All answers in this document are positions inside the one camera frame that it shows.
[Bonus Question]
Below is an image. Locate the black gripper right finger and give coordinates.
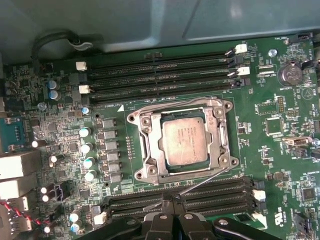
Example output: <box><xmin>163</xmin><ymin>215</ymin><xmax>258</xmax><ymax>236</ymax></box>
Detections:
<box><xmin>175</xmin><ymin>194</ymin><xmax>275</xmax><ymax>240</ymax></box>

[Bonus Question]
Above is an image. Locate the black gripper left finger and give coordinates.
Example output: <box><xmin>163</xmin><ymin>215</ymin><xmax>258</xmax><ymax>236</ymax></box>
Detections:
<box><xmin>83</xmin><ymin>193</ymin><xmax>176</xmax><ymax>240</ymax></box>

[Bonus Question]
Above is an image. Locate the metal locking lever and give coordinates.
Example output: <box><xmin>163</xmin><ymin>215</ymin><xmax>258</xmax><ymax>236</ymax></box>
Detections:
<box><xmin>128</xmin><ymin>95</ymin><xmax>232</xmax><ymax>120</ymax></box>
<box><xmin>142</xmin><ymin>166</ymin><xmax>230</xmax><ymax>211</ymax></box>

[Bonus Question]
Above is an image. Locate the metal socket cover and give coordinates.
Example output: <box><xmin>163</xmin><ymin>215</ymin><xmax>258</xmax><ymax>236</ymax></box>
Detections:
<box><xmin>138</xmin><ymin>106</ymin><xmax>232</xmax><ymax>186</ymax></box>

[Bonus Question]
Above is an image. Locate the silver CPU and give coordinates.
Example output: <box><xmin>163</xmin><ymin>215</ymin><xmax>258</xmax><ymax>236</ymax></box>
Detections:
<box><xmin>159</xmin><ymin>115</ymin><xmax>214</xmax><ymax>168</ymax></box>

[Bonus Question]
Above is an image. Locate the black RAM slot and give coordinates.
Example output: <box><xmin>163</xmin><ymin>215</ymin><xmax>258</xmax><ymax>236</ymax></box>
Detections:
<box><xmin>108</xmin><ymin>186</ymin><xmax>253</xmax><ymax>211</ymax></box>
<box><xmin>88</xmin><ymin>71</ymin><xmax>245</xmax><ymax>92</ymax></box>
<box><xmin>88</xmin><ymin>62</ymin><xmax>237</xmax><ymax>82</ymax></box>
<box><xmin>107</xmin><ymin>174</ymin><xmax>253</xmax><ymax>203</ymax></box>
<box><xmin>109</xmin><ymin>196</ymin><xmax>253</xmax><ymax>218</ymax></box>
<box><xmin>88</xmin><ymin>81</ymin><xmax>233</xmax><ymax>103</ymax></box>
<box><xmin>184</xmin><ymin>206</ymin><xmax>251</xmax><ymax>221</ymax></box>
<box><xmin>88</xmin><ymin>51</ymin><xmax>245</xmax><ymax>73</ymax></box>

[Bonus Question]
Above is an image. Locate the white RAM slot latch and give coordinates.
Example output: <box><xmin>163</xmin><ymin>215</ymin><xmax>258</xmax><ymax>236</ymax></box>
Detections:
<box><xmin>235</xmin><ymin>44</ymin><xmax>249</xmax><ymax>55</ymax></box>
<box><xmin>75</xmin><ymin>60</ymin><xmax>88</xmax><ymax>72</ymax></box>
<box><xmin>238</xmin><ymin>65</ymin><xmax>251</xmax><ymax>77</ymax></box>
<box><xmin>252</xmin><ymin>189</ymin><xmax>267</xmax><ymax>202</ymax></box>

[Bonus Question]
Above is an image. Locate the CPU socket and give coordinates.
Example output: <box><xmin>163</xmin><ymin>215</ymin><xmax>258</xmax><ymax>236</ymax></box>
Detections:
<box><xmin>126</xmin><ymin>96</ymin><xmax>240</xmax><ymax>187</ymax></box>

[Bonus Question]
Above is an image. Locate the green motherboard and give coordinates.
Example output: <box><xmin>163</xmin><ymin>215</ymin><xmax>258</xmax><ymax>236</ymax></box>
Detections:
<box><xmin>0</xmin><ymin>37</ymin><xmax>320</xmax><ymax>240</ymax></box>

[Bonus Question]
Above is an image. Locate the silver USB port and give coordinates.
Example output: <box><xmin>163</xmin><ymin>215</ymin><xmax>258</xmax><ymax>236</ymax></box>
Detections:
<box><xmin>283</xmin><ymin>136</ymin><xmax>310</xmax><ymax>149</ymax></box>

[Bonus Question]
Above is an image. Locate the silver network port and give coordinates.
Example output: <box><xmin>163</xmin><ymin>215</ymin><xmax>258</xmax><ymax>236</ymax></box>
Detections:
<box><xmin>0</xmin><ymin>178</ymin><xmax>34</xmax><ymax>201</ymax></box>
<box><xmin>0</xmin><ymin>150</ymin><xmax>43</xmax><ymax>181</ymax></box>

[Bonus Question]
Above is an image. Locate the coin cell battery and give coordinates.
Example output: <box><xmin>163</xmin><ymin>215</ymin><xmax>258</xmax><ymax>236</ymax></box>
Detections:
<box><xmin>278</xmin><ymin>62</ymin><xmax>304</xmax><ymax>86</ymax></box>

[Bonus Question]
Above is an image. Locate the black PC case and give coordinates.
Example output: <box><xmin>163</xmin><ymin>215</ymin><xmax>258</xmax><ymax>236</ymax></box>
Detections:
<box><xmin>0</xmin><ymin>0</ymin><xmax>320</xmax><ymax>68</ymax></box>

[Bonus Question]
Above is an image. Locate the black cable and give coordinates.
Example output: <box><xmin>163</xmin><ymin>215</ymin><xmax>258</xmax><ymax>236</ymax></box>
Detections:
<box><xmin>31</xmin><ymin>28</ymin><xmax>81</xmax><ymax>65</ymax></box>

